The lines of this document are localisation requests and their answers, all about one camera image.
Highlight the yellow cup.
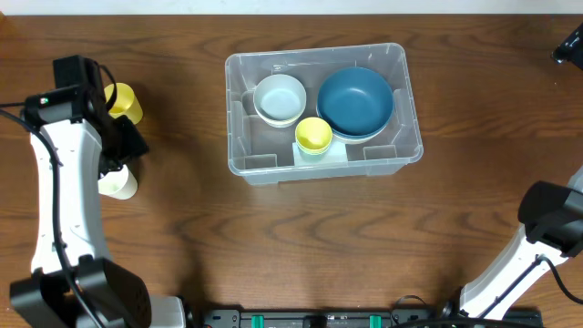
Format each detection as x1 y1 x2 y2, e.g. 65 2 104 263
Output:
104 83 143 125
295 117 333 149

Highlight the cream white cup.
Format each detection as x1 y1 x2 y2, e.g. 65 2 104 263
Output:
97 165 138 200

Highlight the grey small bowl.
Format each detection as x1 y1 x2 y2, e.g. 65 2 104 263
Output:
253 74 307 120

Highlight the white small bowl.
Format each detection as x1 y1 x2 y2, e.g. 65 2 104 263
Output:
255 110 303 128

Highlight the dark blue bowl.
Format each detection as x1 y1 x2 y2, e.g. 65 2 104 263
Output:
316 67 394 110
317 106 394 138

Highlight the clear plastic storage container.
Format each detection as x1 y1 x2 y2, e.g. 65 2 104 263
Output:
225 43 424 185

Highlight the large beige bowl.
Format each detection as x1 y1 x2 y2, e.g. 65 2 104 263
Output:
332 129 384 145

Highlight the mint green cup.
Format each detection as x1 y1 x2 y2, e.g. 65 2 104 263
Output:
297 145 329 156

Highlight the yellow cup front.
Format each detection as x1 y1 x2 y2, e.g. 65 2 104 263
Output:
295 117 333 149

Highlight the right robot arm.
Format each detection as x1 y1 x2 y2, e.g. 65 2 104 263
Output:
444 170 582 321

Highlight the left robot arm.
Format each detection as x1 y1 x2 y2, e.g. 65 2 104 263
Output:
9 56 192 327

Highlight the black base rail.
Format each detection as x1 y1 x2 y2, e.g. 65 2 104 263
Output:
195 307 545 328

